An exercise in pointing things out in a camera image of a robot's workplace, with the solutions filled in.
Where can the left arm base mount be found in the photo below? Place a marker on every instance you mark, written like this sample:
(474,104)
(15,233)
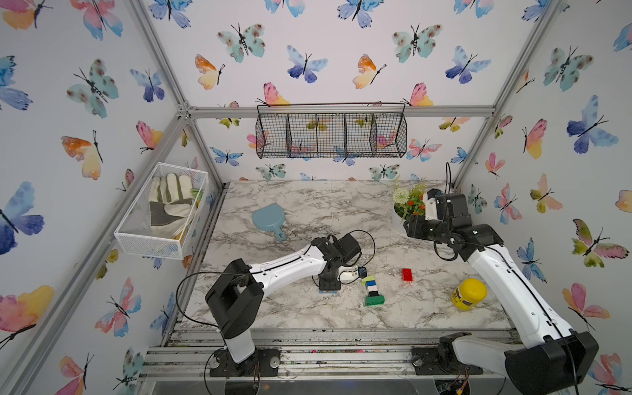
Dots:
(264,362)

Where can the light blue dustpan scoop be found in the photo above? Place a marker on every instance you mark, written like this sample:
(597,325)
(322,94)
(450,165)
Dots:
(270,219)

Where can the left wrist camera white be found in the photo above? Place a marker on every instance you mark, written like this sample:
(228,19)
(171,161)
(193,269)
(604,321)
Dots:
(347,277)

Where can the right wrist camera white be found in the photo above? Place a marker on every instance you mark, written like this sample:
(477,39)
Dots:
(430,201)

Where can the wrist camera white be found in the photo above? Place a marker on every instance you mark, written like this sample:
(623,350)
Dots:
(347,277)
(430,201)

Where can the white pot with flowers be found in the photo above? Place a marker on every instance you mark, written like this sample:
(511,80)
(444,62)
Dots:
(408,200)

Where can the work glove white grey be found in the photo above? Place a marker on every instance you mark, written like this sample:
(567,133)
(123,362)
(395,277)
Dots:
(171,200)

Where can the green long lego brick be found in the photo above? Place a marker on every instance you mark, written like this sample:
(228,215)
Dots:
(374,300)

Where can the red lego brick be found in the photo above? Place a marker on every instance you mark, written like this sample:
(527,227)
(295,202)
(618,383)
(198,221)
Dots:
(407,275)

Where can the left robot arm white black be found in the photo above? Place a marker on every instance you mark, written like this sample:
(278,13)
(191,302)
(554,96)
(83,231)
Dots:
(235,298)

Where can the white wire wall basket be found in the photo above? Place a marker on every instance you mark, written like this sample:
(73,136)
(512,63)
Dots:
(133,234)

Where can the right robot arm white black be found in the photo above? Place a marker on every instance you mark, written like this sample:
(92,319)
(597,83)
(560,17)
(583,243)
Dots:
(551,356)

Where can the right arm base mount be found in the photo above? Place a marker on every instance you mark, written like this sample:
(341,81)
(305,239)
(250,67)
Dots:
(441,359)

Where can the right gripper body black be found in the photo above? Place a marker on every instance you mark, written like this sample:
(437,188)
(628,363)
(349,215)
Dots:
(425,230)

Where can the yellow cup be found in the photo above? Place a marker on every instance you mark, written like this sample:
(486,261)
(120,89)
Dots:
(469,293)

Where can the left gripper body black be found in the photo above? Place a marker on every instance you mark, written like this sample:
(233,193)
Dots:
(331,283)

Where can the black wire wall basket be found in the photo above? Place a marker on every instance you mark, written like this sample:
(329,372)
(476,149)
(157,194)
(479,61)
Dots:
(334,131)

